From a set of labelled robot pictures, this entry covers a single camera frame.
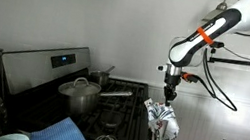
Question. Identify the blue cloth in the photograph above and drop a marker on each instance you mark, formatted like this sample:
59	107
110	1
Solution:
60	135

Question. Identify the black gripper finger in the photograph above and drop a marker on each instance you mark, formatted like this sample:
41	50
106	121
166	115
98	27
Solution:
166	93
173	97

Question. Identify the black wrist camera orange mount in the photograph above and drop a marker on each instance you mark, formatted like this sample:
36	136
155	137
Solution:
189	77

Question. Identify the silver pot lid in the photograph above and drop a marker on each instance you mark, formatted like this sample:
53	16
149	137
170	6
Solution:
80	86

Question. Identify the large silver pot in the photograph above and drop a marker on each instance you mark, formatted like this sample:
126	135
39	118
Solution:
80	103

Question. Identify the small silver saucepan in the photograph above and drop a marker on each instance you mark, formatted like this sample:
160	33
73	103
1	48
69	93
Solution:
100	78

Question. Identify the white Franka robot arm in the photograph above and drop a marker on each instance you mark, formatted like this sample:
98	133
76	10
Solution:
248	15

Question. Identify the floral tea towel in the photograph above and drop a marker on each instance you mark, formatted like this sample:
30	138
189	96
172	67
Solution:
162	123

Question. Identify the black steel gas stove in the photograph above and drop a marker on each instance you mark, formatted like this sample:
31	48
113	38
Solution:
123	120

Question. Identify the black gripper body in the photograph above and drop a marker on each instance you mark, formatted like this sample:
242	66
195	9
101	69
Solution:
172	81

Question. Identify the teal mug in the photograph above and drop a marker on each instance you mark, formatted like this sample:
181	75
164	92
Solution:
14	138

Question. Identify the black wall camera mount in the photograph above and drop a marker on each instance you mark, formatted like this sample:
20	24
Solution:
244	63

